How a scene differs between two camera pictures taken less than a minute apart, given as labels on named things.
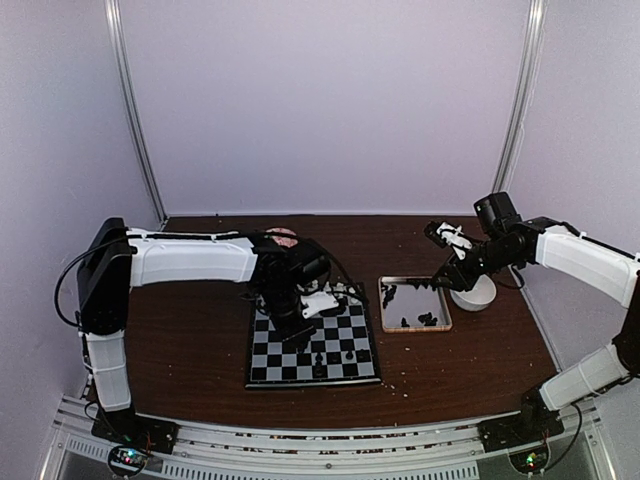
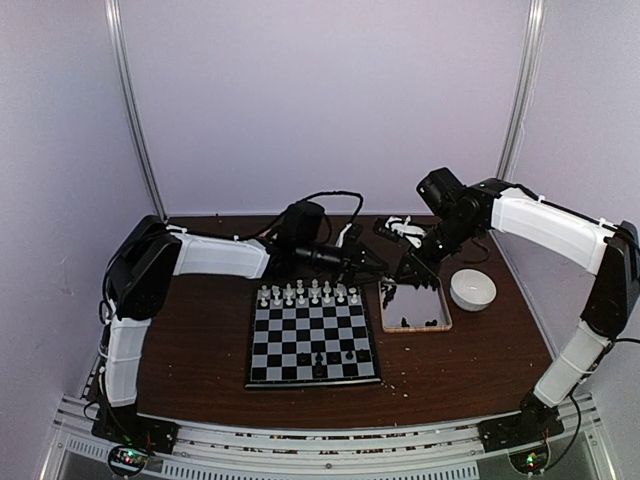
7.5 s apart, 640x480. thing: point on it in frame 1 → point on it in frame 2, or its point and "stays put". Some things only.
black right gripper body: [494, 257] → [453, 235]
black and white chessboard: [341, 351] stays put
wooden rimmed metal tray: [404, 308] stays put
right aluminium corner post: [532, 39] stays put
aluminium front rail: [223, 452] stays put
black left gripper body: [277, 304] → [329, 261]
